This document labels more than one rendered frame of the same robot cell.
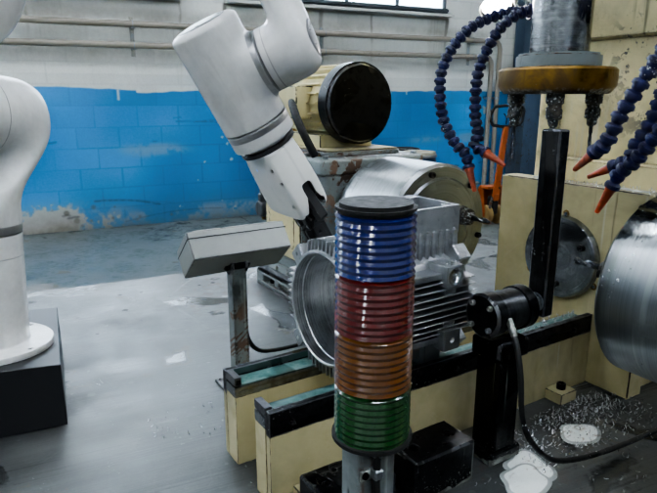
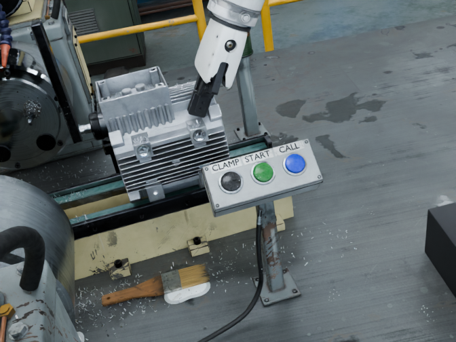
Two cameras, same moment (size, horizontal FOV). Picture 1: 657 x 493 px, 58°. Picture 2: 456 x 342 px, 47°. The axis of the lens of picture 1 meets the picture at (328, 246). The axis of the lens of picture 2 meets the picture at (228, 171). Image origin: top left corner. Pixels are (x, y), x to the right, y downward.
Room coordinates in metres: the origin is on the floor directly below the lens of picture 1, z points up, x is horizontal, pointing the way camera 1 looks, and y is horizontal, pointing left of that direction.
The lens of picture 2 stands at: (1.56, 0.37, 1.50)
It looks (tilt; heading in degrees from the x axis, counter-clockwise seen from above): 34 degrees down; 203
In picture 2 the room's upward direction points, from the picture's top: 10 degrees counter-clockwise
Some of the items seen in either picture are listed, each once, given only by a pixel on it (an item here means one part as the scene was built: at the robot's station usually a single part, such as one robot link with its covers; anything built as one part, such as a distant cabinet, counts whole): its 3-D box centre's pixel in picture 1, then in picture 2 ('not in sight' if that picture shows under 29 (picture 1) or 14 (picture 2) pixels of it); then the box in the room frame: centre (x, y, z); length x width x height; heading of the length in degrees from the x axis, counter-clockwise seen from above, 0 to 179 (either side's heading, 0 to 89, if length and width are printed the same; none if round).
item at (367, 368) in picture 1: (372, 355); not in sight; (0.42, -0.03, 1.10); 0.06 x 0.06 x 0.04
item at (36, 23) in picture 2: (546, 225); (59, 85); (0.78, -0.29, 1.12); 0.04 x 0.03 x 0.26; 122
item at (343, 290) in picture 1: (373, 300); not in sight; (0.42, -0.03, 1.14); 0.06 x 0.06 x 0.04
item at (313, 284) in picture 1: (379, 295); (167, 140); (0.80, -0.07, 1.01); 0.20 x 0.19 x 0.19; 123
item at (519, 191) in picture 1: (579, 274); not in sight; (1.04, -0.46, 0.97); 0.30 x 0.11 x 0.34; 32
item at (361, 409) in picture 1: (372, 408); (239, 45); (0.42, -0.03, 1.05); 0.06 x 0.06 x 0.04
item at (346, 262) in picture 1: (375, 242); not in sight; (0.42, -0.03, 1.19); 0.06 x 0.06 x 0.04
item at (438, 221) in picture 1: (403, 228); (135, 101); (0.82, -0.11, 1.11); 0.12 x 0.11 x 0.07; 123
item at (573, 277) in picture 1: (558, 256); not in sight; (1.01, -0.41, 1.01); 0.15 x 0.02 x 0.15; 32
